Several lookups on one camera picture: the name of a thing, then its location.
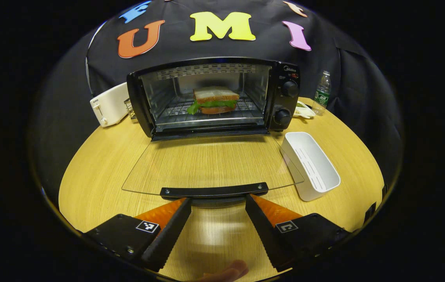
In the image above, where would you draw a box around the clear plastic water bottle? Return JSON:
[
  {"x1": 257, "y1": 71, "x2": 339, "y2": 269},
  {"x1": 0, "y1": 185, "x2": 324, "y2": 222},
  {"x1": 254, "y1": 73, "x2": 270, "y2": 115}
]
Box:
[{"x1": 312, "y1": 71, "x2": 331, "y2": 116}]

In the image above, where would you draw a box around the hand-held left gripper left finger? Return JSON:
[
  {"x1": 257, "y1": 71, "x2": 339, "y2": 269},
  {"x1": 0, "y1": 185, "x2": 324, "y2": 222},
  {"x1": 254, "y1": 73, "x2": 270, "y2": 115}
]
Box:
[{"x1": 83, "y1": 197, "x2": 192, "y2": 272}]

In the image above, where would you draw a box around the white crumpled wrapper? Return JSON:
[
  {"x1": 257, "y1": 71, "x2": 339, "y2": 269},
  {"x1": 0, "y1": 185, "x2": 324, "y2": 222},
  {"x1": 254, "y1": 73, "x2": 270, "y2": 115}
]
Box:
[{"x1": 294, "y1": 101, "x2": 316, "y2": 119}]

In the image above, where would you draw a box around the white toaster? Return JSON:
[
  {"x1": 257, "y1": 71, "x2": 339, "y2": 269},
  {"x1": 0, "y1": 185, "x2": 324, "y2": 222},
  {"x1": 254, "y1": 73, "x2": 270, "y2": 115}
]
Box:
[{"x1": 90, "y1": 82, "x2": 131, "y2": 127}]

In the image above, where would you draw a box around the black electric oven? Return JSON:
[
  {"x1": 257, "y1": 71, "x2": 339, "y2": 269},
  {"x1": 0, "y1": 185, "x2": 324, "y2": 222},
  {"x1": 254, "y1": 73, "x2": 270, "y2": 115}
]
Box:
[{"x1": 122, "y1": 57, "x2": 305, "y2": 201}]

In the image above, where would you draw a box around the white plastic tray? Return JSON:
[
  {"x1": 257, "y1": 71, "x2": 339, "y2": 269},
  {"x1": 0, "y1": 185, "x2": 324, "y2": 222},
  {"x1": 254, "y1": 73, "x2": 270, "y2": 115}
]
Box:
[{"x1": 280, "y1": 132, "x2": 341, "y2": 202}]

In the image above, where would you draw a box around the black backdrop cloth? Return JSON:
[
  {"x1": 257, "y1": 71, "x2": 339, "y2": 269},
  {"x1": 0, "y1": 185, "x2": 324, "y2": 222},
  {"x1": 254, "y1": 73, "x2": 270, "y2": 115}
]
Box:
[{"x1": 30, "y1": 0, "x2": 403, "y2": 204}]

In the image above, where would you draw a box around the toast lettuce sandwich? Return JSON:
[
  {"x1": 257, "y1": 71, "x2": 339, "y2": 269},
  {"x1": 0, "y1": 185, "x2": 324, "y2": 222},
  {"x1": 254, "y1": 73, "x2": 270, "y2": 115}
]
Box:
[{"x1": 187, "y1": 86, "x2": 240, "y2": 115}]

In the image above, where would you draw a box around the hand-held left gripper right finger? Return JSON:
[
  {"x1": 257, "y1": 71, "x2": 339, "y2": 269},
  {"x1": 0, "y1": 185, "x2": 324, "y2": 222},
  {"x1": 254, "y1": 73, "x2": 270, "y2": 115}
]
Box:
[{"x1": 245, "y1": 194, "x2": 351, "y2": 271}]

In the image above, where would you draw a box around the small clear glass holder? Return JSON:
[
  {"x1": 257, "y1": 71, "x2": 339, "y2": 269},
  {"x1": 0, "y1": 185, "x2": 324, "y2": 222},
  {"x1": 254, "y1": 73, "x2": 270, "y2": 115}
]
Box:
[{"x1": 124, "y1": 98, "x2": 136, "y2": 120}]

